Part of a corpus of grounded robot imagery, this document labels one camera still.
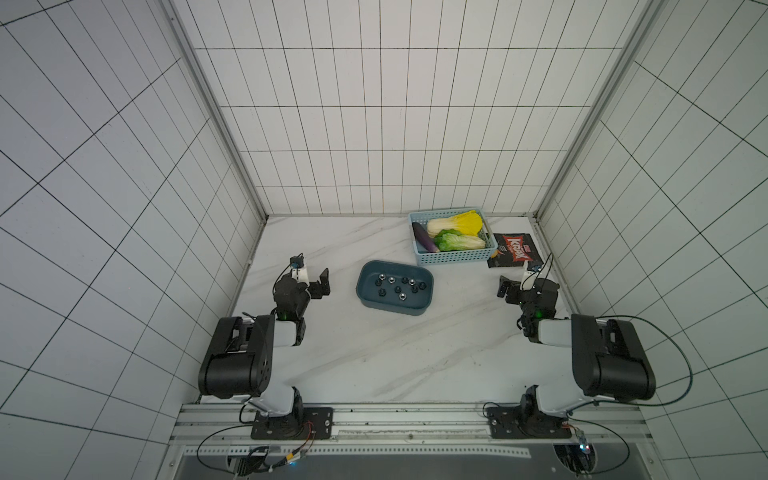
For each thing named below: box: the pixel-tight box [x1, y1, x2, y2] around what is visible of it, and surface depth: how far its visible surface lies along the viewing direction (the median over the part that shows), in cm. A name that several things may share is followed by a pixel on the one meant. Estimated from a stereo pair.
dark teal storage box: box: [356, 260, 434, 316], surface depth 100 cm
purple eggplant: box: [412, 222, 440, 253], surface depth 111 cm
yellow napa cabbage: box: [427, 210, 484, 239], surface depth 108 cm
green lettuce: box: [434, 228, 486, 252], surface depth 103 cm
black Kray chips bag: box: [487, 233, 544, 271], surface depth 109 cm
